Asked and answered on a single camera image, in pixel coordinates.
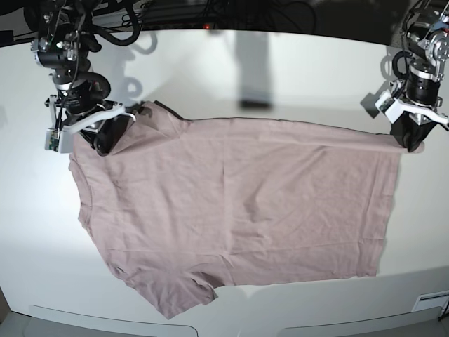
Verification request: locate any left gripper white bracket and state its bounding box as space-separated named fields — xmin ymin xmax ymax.
xmin=384 ymin=79 xmax=448 ymax=152

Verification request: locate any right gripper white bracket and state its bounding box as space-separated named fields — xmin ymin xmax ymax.
xmin=45 ymin=95 xmax=136 ymax=157

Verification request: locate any mauve T-shirt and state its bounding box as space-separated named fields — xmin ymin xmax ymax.
xmin=69 ymin=103 xmax=406 ymax=319

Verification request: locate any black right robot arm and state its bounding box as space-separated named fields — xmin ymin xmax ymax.
xmin=31 ymin=1 xmax=140 ymax=157

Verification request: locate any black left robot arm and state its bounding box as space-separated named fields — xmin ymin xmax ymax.
xmin=375 ymin=1 xmax=448 ymax=152

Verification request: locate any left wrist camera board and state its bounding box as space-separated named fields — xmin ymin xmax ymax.
xmin=375 ymin=91 xmax=394 ymax=114

